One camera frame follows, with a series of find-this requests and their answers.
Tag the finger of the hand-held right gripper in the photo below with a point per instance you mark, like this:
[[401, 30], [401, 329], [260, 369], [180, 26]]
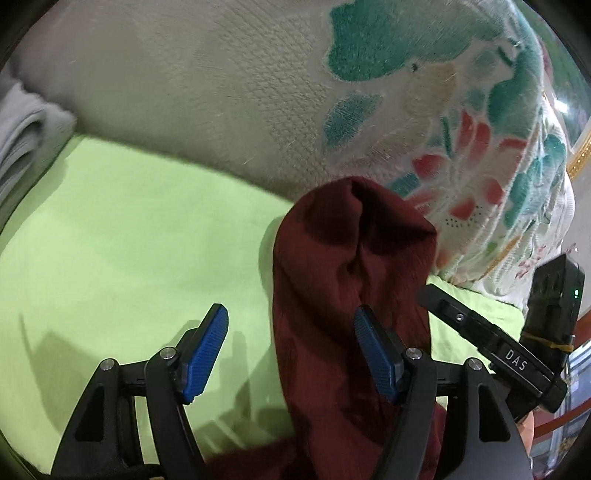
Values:
[[455, 318]]

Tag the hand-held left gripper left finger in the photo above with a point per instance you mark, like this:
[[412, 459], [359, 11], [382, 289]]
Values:
[[207, 350]]

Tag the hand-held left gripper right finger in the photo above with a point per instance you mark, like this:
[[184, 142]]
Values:
[[374, 350]]

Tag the maroon knit garment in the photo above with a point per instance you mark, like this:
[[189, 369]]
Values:
[[323, 277]]

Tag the green bed sheet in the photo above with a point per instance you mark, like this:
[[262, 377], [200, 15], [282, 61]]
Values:
[[138, 230]]

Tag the floral white blanket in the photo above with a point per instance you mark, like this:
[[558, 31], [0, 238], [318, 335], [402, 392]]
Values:
[[231, 92]]

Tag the grey folded cloth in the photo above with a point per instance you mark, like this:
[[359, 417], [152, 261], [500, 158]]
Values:
[[27, 124]]

